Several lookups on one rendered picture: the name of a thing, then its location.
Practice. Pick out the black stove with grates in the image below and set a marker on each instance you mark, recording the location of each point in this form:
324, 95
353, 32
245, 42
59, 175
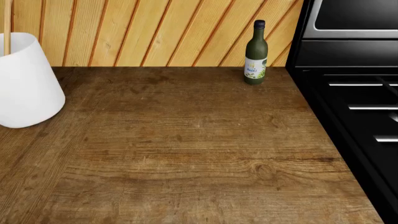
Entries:
351, 77

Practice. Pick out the white conical utensil holder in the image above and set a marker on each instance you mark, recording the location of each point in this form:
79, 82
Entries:
26, 88

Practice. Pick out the dark green labelled bottle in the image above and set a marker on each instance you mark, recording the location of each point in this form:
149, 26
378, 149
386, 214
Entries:
256, 53

